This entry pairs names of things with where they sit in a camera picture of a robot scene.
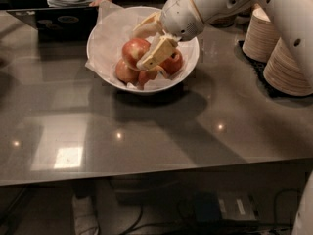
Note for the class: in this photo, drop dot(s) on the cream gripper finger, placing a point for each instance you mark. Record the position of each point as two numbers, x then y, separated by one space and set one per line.
162 47
148 27

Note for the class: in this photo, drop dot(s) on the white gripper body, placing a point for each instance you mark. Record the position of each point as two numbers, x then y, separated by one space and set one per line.
180 16

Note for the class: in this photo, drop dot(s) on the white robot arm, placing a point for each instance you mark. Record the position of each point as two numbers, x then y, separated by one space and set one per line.
292 18

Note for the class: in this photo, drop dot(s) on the dark red apple right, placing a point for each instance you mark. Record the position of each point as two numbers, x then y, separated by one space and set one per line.
173 63

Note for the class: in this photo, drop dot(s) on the white bowl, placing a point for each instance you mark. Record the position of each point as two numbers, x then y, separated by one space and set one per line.
104 69

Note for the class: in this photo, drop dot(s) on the person's left hand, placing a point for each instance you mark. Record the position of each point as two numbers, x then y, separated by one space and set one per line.
96 3

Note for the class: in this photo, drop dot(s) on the black laptop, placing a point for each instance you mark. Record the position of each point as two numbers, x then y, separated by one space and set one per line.
60 23

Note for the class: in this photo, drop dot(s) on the paper plate stack rear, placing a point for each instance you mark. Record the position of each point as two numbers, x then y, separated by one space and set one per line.
261 37

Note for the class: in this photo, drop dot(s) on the paper plate stack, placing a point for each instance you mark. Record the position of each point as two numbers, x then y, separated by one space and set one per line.
261 37
283 73

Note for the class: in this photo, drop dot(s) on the black rubber mat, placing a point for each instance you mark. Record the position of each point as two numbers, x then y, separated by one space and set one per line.
259 69

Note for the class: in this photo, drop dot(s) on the paper plate stack front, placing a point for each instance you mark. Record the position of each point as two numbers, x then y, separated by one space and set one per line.
283 73

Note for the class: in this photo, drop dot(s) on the grey box under table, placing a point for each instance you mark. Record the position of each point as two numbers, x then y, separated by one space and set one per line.
229 207

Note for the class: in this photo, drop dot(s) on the white shoe under table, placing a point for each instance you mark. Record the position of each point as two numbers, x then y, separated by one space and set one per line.
84 216

